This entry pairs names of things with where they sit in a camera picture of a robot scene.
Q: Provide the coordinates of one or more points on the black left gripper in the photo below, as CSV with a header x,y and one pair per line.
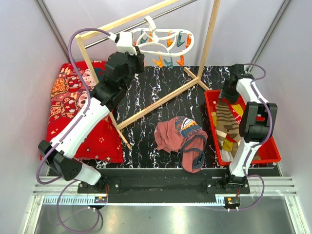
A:
x,y
139,58

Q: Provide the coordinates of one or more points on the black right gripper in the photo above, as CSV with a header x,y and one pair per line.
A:
x,y
233,98

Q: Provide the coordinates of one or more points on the brown striped sock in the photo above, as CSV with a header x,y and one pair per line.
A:
x,y
226,123

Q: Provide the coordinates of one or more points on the white plastic clip hanger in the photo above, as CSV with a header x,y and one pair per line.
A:
x,y
161,41

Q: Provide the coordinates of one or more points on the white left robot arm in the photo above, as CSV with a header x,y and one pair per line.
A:
x,y
59,153

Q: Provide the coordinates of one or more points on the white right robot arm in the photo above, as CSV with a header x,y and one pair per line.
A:
x,y
236,175

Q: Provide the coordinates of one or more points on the yellow clothes peg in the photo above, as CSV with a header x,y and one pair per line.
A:
x,y
158,62

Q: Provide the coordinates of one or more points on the teal clothes peg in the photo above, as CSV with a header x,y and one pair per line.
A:
x,y
169,63

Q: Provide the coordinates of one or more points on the orange clothes peg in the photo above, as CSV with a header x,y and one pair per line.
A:
x,y
181,61

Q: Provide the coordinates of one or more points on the yellow sock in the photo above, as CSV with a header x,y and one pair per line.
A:
x,y
229,144

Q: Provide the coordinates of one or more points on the metal hanging rod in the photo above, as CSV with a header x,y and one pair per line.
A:
x,y
140,23

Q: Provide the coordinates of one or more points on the maroon printed shirt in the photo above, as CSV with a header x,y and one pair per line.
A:
x,y
183,134

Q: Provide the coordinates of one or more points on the red patterned pillow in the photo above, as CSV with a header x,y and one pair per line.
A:
x,y
68,96

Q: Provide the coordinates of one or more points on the red plastic bin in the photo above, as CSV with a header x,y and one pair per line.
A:
x,y
253,128

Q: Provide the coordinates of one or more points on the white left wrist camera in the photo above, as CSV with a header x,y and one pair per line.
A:
x,y
124,42

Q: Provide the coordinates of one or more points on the wooden drying rack frame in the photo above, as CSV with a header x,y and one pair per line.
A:
x,y
164,84

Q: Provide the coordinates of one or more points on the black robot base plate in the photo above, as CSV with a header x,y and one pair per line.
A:
x,y
163,186

